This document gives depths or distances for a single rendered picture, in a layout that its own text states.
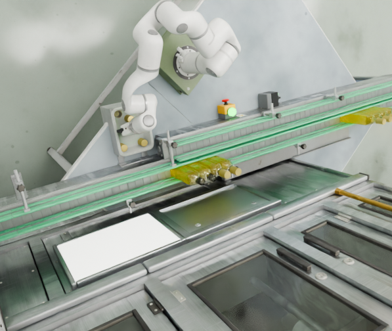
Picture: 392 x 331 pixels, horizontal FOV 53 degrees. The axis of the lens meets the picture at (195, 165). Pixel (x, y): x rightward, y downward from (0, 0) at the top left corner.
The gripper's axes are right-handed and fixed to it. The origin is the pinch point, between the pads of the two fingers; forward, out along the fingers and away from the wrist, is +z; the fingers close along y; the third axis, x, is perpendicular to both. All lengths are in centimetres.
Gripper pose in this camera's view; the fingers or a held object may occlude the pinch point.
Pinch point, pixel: (127, 129)
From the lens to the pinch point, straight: 183.6
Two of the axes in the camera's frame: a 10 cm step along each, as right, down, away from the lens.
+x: -2.3, -9.7, -0.7
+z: -4.5, 0.4, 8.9
